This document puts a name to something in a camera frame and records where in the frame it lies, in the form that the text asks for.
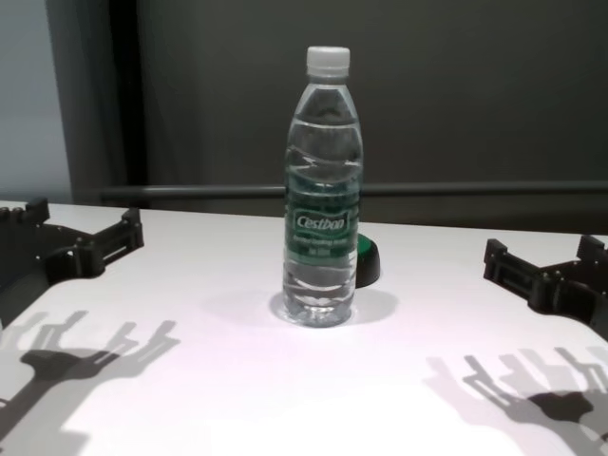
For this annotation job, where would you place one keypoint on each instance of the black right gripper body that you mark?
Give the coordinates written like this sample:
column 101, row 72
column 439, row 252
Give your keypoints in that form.
column 589, row 299

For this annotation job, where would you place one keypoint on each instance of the clear water bottle green label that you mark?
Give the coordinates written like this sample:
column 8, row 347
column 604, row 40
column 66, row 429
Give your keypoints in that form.
column 320, row 266

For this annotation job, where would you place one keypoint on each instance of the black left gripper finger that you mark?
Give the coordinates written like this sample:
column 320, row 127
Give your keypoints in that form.
column 109, row 247
column 28, row 218

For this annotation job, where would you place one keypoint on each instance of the dark vertical column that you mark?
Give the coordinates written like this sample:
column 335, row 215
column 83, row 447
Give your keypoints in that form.
column 116, row 95

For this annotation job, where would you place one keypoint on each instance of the green button black base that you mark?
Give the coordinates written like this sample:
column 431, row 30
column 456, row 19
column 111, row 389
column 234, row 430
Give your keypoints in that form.
column 368, row 266

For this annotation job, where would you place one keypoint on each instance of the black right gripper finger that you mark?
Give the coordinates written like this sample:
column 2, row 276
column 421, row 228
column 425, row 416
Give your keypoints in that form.
column 522, row 275
column 594, row 254

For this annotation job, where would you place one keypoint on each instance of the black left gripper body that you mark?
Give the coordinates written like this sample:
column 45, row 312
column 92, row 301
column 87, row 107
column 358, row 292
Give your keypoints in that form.
column 33, row 266

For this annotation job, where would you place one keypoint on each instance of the grey horizontal rail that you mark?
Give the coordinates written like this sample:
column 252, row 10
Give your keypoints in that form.
column 199, row 192

